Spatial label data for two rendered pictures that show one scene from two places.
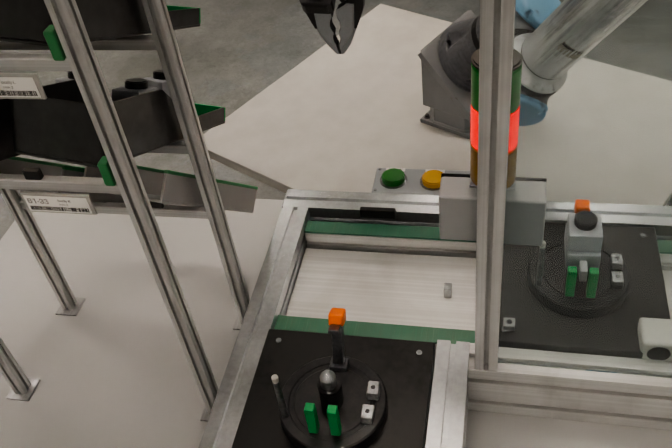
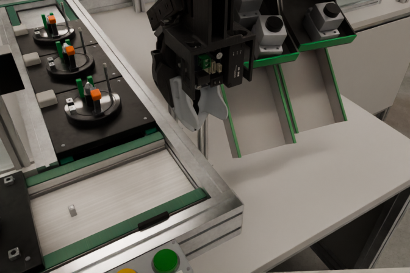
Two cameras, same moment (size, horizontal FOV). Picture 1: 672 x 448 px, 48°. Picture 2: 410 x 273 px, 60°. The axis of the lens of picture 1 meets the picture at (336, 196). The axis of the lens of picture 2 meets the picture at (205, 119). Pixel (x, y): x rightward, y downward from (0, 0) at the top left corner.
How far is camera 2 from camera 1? 1.34 m
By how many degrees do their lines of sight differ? 90
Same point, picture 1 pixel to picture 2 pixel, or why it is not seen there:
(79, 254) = (341, 144)
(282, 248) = (199, 166)
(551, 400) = not seen: outside the picture
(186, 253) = (287, 176)
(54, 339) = not seen: hidden behind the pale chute
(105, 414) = not seen: hidden behind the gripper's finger
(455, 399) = (35, 141)
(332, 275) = (162, 186)
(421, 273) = (100, 219)
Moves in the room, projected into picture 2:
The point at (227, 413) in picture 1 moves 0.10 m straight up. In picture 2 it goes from (145, 96) to (141, 64)
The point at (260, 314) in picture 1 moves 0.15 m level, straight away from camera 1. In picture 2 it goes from (172, 130) to (224, 153)
